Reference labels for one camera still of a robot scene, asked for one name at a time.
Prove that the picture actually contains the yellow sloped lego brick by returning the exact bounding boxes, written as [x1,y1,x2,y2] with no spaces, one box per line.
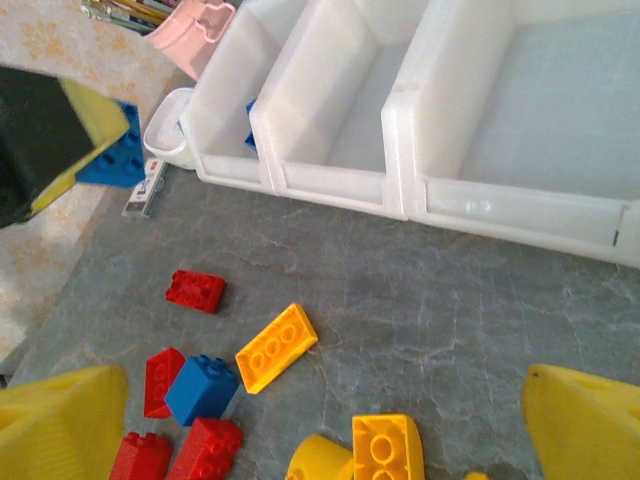
[351,413,426,480]

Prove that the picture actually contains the blue lego brick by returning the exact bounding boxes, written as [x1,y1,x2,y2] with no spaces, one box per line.
[243,99,259,150]
[74,99,144,190]
[163,354,240,428]

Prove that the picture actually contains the clear case with white card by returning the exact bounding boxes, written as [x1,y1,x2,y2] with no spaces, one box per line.
[122,157,171,220]

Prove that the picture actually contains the white plastic bin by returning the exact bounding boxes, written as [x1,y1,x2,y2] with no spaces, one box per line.
[380,0,640,271]
[178,0,314,187]
[248,0,431,221]

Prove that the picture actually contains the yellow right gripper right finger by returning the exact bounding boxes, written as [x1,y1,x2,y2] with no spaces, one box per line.
[519,363,640,480]

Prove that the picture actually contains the red sloped lego brick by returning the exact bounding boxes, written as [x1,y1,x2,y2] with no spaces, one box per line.
[143,347,187,420]

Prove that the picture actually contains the yellow flat lego plate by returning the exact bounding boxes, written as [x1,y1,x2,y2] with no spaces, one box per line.
[234,302,320,395]

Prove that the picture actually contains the yellow curved lego brick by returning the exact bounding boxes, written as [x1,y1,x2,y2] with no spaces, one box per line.
[284,433,356,480]

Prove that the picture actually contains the green striped pencil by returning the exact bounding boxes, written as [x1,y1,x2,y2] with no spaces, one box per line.
[107,17,154,35]

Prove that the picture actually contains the pink metal pencil bucket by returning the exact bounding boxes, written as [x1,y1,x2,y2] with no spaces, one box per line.
[148,0,236,81]

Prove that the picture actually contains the yellow wooden pencil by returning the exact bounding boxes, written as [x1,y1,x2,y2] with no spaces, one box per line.
[112,0,169,24]

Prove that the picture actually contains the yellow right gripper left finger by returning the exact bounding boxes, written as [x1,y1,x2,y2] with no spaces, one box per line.
[0,363,130,480]

